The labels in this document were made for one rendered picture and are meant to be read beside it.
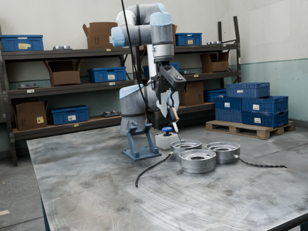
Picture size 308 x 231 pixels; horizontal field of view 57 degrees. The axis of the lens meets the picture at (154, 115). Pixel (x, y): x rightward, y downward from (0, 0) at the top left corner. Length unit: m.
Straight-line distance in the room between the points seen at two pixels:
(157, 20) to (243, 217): 0.69
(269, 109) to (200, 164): 3.76
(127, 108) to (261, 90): 3.60
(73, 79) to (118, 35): 3.18
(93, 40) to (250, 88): 2.50
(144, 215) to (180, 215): 0.07
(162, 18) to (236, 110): 4.01
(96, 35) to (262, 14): 3.05
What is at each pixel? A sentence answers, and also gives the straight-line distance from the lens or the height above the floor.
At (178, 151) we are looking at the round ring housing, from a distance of 0.91.
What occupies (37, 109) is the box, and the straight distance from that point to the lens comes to 4.22.
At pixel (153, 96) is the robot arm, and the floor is 0.98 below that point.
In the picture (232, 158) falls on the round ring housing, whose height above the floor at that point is 0.81.
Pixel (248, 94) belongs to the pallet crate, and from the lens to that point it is 4.70.
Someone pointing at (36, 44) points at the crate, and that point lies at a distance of 4.28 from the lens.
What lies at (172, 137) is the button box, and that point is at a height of 0.84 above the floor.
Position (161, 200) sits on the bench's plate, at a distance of 0.65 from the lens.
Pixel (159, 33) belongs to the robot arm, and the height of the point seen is 1.21.
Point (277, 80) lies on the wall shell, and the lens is 5.50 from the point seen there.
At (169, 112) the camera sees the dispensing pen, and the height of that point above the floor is 0.94.
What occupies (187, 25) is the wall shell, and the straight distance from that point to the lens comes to 5.76.
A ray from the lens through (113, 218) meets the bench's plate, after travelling 0.61.
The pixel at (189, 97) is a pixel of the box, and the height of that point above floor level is 0.60.
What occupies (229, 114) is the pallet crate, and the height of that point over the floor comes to 0.27.
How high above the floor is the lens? 1.08
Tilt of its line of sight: 8 degrees down
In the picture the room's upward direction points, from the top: 5 degrees counter-clockwise
